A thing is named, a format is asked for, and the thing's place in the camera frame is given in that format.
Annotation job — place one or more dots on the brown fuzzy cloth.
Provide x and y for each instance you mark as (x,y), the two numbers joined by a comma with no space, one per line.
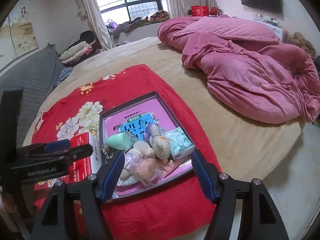
(302,43)

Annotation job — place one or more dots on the green tissue pack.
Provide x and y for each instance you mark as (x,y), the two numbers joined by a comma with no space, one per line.
(178,142)

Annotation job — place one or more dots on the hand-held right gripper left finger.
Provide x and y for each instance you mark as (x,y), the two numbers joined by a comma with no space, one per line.
(113,172)

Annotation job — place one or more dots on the beige bed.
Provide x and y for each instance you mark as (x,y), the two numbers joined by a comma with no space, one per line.
(200,100)

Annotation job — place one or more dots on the blue patterned pillow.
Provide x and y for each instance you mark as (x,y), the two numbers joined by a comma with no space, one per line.
(63,76)

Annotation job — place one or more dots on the pink quilt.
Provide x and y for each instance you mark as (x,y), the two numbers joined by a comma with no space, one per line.
(237,67)

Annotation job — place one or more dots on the white cabinet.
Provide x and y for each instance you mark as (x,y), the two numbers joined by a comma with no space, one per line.
(272,27)

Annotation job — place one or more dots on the red floral blanket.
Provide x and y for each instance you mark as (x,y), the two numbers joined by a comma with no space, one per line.
(140,80)

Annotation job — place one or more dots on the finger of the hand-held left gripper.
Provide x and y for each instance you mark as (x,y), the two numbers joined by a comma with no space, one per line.
(57,145)
(75,152)

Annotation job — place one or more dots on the doll with floral hat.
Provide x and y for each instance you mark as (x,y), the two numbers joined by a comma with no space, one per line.
(135,155)

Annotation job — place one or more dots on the grey quilted headboard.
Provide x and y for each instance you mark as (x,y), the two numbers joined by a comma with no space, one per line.
(37,80)

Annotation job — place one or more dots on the leopard print scrunchie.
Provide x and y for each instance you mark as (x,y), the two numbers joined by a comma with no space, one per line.
(107,151)

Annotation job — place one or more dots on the stack of folded clothes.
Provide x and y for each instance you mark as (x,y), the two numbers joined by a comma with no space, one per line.
(75,51)

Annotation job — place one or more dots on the wall painting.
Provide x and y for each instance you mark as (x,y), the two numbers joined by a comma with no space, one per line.
(20,35)

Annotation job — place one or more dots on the red tissue pack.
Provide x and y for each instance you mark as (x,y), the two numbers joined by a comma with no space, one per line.
(85,167)

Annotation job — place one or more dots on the orange makeup sponge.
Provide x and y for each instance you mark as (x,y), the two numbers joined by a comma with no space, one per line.
(147,168)

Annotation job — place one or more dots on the clothes pile on windowsill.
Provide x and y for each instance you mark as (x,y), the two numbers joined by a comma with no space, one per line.
(137,22)

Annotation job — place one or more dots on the green makeup sponge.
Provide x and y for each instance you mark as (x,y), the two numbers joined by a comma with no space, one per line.
(118,141)

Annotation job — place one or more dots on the grey box with pink book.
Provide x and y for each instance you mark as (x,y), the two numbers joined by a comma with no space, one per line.
(155,110)

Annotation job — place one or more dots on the red gift bag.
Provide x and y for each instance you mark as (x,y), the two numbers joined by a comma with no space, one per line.
(213,10)
(200,10)

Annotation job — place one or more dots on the beige plush bear purple dress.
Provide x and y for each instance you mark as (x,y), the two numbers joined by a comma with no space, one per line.
(160,145)

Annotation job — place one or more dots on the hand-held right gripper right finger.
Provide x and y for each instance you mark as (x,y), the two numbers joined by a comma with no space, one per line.
(202,177)

